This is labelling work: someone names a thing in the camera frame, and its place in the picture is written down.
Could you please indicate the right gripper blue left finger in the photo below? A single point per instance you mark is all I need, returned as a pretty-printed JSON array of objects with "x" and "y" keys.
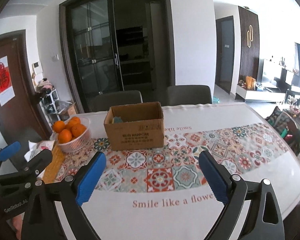
[{"x": 41, "y": 219}]

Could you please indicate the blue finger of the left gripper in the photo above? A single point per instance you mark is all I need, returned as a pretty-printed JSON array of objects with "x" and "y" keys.
[
  {"x": 31, "y": 171},
  {"x": 9, "y": 151}
]

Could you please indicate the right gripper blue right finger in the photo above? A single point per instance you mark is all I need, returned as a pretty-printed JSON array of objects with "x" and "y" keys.
[{"x": 263, "y": 220}]

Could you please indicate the teal tissue pack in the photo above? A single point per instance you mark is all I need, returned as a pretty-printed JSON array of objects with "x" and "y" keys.
[{"x": 116, "y": 119}]

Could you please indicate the floral cloth cover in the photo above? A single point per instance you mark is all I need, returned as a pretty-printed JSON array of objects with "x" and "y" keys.
[{"x": 37, "y": 147}]

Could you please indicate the yellow woven tissue box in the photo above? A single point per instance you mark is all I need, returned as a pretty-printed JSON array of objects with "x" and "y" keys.
[{"x": 52, "y": 169}]

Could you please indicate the brown entrance door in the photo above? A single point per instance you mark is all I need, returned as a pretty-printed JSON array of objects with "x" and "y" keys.
[{"x": 19, "y": 107}]

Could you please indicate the orange fruit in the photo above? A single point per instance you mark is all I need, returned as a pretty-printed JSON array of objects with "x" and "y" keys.
[
  {"x": 78, "y": 129},
  {"x": 73, "y": 121},
  {"x": 58, "y": 126},
  {"x": 64, "y": 136}
]

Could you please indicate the white fruit basket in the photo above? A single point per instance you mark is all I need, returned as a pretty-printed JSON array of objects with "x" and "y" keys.
[{"x": 76, "y": 143}]

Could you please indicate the white shoe rack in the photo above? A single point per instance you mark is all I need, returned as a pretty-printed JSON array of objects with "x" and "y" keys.
[{"x": 49, "y": 98}]

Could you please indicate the red fu poster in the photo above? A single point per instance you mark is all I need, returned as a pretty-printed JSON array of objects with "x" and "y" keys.
[{"x": 6, "y": 87}]

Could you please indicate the dark chair left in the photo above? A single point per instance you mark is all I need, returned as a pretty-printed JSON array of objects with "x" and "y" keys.
[{"x": 103, "y": 102}]

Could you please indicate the dark chair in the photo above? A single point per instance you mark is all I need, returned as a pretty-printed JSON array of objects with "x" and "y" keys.
[
  {"x": 103, "y": 102},
  {"x": 188, "y": 95}
]

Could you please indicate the patterned tablecloth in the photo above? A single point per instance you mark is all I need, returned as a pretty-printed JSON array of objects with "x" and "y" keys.
[{"x": 161, "y": 193}]

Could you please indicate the brown cardboard box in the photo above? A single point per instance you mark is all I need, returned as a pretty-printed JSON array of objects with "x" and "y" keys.
[{"x": 142, "y": 126}]

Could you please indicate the white tv console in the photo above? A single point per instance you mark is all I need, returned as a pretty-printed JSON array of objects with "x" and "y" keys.
[{"x": 265, "y": 95}]

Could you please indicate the dark chair right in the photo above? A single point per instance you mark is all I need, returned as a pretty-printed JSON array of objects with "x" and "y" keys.
[{"x": 188, "y": 95}]

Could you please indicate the black glass cabinet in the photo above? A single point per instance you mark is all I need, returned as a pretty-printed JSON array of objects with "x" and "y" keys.
[{"x": 116, "y": 46}]

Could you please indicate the wall intercom panel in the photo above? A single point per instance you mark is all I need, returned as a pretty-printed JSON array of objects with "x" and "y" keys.
[{"x": 37, "y": 68}]

